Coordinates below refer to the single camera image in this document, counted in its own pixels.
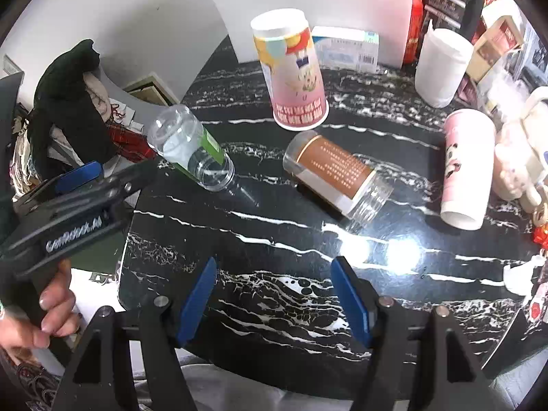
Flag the clear jar green label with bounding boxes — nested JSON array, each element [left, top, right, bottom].
[[147, 105, 235, 192]]

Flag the pink panda paper cup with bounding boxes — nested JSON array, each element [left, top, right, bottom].
[[440, 109, 496, 231]]

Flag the colourful balloon paper cup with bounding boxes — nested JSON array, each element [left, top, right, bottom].
[[251, 9, 329, 131]]

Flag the person's left hand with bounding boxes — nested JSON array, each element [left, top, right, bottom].
[[0, 258, 83, 365]]

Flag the red tasselled scarf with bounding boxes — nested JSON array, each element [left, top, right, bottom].
[[107, 122, 156, 162]]

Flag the pile of dark clothes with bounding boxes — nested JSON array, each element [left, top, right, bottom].
[[27, 39, 116, 180]]

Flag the clear jar brown label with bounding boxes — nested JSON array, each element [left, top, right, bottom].
[[282, 130, 393, 227]]

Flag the crumpled white tissue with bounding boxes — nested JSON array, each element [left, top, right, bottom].
[[502, 254, 545, 297]]

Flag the red snack packet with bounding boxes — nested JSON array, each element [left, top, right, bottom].
[[532, 223, 548, 250]]

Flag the white medicine box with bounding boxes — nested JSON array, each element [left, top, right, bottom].
[[311, 26, 380, 73]]

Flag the cardboard gift box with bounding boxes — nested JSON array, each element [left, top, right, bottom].
[[466, 15, 524, 83]]

